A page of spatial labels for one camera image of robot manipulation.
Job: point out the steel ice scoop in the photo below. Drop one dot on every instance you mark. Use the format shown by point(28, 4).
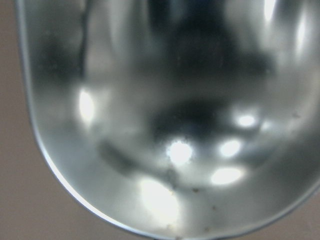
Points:
point(177, 119)

